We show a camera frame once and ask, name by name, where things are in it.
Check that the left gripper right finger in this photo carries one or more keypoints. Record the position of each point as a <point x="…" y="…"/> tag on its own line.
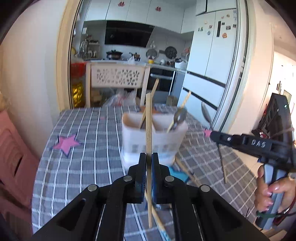
<point x="199" y="213"/>

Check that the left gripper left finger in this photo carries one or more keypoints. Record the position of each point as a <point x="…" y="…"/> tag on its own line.
<point x="98" y="213"/>

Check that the white plastic utensil holder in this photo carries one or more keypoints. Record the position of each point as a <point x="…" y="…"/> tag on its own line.
<point x="166" y="144"/>

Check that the wooden chopstick pair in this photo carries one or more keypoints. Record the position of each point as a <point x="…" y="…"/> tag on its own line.
<point x="182" y="106"/>

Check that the person right hand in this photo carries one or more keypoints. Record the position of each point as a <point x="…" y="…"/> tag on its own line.
<point x="264" y="192"/>

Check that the grey checked tablecloth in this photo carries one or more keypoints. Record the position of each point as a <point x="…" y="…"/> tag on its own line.
<point x="84" y="148"/>

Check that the white refrigerator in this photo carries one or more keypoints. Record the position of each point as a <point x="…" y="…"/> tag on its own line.
<point x="216" y="54"/>

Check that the pink plastic stool stack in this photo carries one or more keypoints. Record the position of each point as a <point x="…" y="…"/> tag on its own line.
<point x="18" y="171"/>

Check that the cardboard box on floor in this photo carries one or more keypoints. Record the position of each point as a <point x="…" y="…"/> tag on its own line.
<point x="171" y="101"/>

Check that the black built-in oven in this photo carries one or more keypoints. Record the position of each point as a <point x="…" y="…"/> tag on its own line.
<point x="166" y="78"/>

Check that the white floral storage cart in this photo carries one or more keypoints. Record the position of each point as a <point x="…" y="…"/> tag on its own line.
<point x="116" y="75"/>

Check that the red basket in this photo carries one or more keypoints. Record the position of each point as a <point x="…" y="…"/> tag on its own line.
<point x="77" y="70"/>

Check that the white upper cabinets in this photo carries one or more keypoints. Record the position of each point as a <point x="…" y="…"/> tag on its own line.
<point x="176" y="16"/>

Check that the black range hood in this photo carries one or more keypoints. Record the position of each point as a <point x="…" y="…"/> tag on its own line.
<point x="127" y="33"/>

